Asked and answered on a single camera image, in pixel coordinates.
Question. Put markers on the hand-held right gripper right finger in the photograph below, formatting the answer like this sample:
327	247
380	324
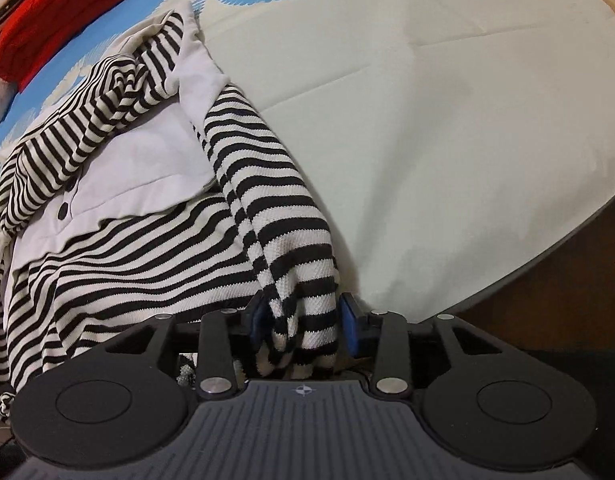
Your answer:
350	321

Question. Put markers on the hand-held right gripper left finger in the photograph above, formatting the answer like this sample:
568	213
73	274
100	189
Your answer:
255	321

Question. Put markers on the black white striped hooded top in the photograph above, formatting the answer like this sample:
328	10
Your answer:
137	270

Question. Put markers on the red folded blanket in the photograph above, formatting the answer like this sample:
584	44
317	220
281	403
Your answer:
52	15

